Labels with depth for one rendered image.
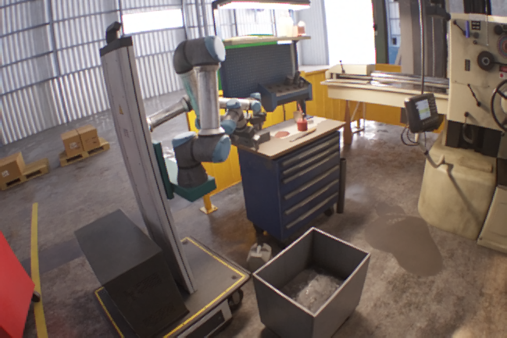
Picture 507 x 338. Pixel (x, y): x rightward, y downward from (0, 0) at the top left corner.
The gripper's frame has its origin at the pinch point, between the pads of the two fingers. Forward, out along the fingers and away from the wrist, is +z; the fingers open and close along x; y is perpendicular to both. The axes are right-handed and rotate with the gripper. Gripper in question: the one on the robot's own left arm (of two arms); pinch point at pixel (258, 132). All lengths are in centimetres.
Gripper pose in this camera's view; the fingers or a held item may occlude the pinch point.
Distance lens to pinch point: 212.8
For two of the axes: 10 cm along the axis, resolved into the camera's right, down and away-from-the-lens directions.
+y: -6.2, -2.2, 7.5
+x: -7.8, 3.1, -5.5
